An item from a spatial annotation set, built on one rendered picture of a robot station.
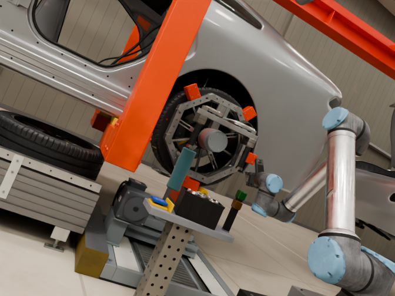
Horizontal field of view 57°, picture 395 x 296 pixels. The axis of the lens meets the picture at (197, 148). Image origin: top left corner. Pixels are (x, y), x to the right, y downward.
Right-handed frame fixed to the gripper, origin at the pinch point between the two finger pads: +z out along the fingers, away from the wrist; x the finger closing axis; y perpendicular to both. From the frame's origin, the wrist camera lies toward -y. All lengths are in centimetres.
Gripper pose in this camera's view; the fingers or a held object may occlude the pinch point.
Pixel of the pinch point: (247, 172)
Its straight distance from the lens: 221.4
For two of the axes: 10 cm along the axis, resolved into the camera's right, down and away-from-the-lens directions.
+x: 9.5, 1.7, 2.7
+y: -1.7, 9.8, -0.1
